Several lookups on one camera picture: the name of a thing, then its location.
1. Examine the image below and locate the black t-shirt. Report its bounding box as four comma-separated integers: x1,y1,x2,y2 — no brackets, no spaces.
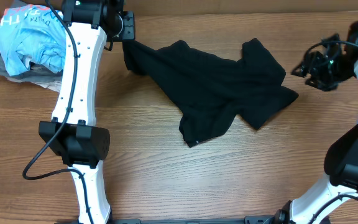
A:
122,38,298,147

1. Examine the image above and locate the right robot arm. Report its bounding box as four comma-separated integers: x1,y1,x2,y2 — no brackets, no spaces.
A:
266,21,358,223

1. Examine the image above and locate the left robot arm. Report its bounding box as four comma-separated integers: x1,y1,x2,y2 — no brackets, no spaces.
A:
39,0,135,223

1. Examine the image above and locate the beige garment in pile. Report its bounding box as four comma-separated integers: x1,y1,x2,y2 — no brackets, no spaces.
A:
7,77,62,93

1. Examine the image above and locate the light blue printed t-shirt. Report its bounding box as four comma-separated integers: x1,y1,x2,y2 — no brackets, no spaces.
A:
0,4,66,77

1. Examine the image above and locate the black garment in pile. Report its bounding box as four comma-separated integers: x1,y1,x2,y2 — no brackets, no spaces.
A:
30,62,56,76

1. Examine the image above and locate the grey garment in pile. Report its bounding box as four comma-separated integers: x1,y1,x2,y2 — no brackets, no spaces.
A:
0,1,63,82

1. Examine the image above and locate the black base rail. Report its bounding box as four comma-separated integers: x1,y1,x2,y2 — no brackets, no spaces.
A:
54,215,279,224

